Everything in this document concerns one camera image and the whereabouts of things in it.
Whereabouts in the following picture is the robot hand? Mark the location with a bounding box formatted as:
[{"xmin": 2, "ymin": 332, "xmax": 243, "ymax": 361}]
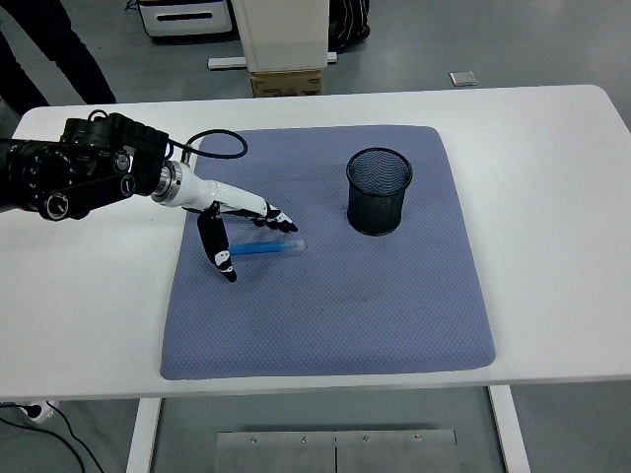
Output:
[{"xmin": 176, "ymin": 165, "xmax": 300, "ymax": 284}]

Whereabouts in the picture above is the blue marker with clear cap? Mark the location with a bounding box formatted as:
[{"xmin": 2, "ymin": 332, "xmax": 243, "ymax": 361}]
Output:
[{"xmin": 229, "ymin": 238, "xmax": 308, "ymax": 257}]

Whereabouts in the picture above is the black mesh pen holder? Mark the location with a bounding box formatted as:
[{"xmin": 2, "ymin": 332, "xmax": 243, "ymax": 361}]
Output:
[{"xmin": 346, "ymin": 147, "xmax": 416, "ymax": 237}]

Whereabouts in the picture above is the brown cardboard box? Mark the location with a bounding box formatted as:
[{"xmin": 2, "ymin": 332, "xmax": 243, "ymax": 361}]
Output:
[{"xmin": 249, "ymin": 68, "xmax": 324, "ymax": 100}]

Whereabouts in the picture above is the blue-grey padded mat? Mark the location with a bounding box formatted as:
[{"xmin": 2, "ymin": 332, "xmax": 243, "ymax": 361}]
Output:
[{"xmin": 160, "ymin": 125, "xmax": 498, "ymax": 381}]

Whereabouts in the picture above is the white box appliance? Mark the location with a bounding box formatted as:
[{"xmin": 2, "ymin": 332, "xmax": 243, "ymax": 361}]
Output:
[{"xmin": 136, "ymin": 0, "xmax": 234, "ymax": 38}]

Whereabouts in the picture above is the person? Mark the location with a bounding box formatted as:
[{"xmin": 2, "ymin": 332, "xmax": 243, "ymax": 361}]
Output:
[{"xmin": 0, "ymin": 0, "xmax": 118, "ymax": 107}]

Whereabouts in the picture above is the white table leg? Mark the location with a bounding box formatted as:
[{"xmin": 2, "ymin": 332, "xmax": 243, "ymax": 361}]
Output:
[
  {"xmin": 487, "ymin": 384, "xmax": 532, "ymax": 473},
  {"xmin": 125, "ymin": 396, "xmax": 164, "ymax": 473}
]

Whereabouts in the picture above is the grey metal plate with screws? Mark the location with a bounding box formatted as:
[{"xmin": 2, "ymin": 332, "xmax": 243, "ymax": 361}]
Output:
[
  {"xmin": 334, "ymin": 429, "xmax": 458, "ymax": 473},
  {"xmin": 216, "ymin": 431, "xmax": 337, "ymax": 473}
]

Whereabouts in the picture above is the white power strip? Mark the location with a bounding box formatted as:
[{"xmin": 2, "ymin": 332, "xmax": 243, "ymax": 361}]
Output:
[{"xmin": 22, "ymin": 399, "xmax": 60, "ymax": 424}]

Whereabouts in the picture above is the white pedestal with base bar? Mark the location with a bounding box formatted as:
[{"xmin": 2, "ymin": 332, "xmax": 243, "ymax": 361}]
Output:
[{"xmin": 207, "ymin": 0, "xmax": 339, "ymax": 74}]

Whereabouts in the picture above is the black floor cable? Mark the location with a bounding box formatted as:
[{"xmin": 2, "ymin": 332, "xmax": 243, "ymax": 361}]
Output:
[{"xmin": 0, "ymin": 401, "xmax": 107, "ymax": 473}]

